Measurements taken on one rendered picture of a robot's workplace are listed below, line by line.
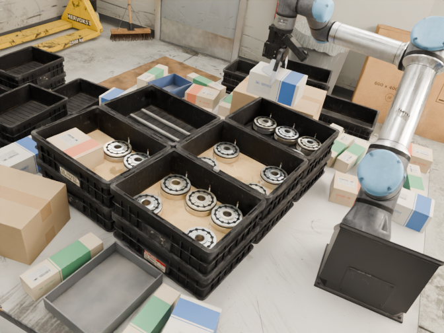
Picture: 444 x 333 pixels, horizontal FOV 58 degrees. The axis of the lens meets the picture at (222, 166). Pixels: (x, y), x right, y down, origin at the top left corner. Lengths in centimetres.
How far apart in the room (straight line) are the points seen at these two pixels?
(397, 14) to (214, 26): 183
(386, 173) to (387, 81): 292
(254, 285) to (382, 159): 55
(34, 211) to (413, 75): 116
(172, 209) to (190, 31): 360
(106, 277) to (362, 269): 77
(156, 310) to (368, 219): 66
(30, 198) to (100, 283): 34
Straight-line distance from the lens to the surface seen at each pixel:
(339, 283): 136
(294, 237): 151
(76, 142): 150
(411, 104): 124
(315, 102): 199
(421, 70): 128
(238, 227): 116
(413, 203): 174
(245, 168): 154
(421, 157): 210
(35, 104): 262
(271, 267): 139
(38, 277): 127
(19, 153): 168
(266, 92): 158
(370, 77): 403
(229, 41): 456
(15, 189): 141
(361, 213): 128
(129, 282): 130
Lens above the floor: 175
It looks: 37 degrees down
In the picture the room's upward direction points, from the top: 9 degrees clockwise
